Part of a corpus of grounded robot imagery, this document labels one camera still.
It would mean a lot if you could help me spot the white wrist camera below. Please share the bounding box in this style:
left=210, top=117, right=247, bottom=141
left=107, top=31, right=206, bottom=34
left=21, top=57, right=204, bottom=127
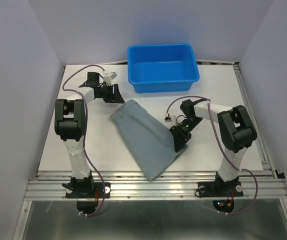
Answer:
left=164, top=113, right=181, bottom=125
left=102, top=70, right=117, bottom=86

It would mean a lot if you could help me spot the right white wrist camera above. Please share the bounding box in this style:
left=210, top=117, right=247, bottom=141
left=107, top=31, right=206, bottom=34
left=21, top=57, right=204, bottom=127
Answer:
left=164, top=113, right=181, bottom=125

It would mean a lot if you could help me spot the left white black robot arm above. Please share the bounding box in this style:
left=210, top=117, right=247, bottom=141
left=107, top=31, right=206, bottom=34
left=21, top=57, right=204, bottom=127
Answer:
left=54, top=71, right=125, bottom=198

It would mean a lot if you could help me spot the blue plastic bin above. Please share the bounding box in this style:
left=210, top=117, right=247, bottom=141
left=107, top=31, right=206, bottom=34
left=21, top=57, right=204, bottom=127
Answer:
left=127, top=43, right=200, bottom=94

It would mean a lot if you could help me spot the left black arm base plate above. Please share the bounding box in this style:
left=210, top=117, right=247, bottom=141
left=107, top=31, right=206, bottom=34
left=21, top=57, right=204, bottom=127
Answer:
left=65, top=182, right=111, bottom=199

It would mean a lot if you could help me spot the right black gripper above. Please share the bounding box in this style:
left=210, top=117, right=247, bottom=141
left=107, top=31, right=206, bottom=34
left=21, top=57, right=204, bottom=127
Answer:
left=169, top=116, right=204, bottom=152

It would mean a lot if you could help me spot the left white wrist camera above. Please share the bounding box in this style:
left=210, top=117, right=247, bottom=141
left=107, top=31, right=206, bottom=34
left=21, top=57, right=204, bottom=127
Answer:
left=102, top=70, right=117, bottom=86

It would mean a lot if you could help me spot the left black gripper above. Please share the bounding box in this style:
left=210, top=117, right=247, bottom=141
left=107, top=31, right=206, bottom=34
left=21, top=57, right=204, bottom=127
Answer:
left=96, top=83, right=125, bottom=104

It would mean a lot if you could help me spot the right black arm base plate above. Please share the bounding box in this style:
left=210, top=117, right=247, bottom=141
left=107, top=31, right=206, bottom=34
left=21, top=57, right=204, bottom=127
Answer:
left=194, top=181, right=244, bottom=199

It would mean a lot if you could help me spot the light denim skirt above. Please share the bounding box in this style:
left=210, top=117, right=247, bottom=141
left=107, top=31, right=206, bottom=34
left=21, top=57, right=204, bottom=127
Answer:
left=110, top=99, right=188, bottom=181

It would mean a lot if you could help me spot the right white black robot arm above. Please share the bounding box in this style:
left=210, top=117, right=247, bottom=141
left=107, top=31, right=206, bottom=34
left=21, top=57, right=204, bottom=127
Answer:
left=169, top=96, right=257, bottom=198

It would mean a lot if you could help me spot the aluminium extrusion frame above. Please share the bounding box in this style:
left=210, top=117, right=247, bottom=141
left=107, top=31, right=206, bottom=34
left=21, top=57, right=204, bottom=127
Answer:
left=13, top=59, right=287, bottom=240

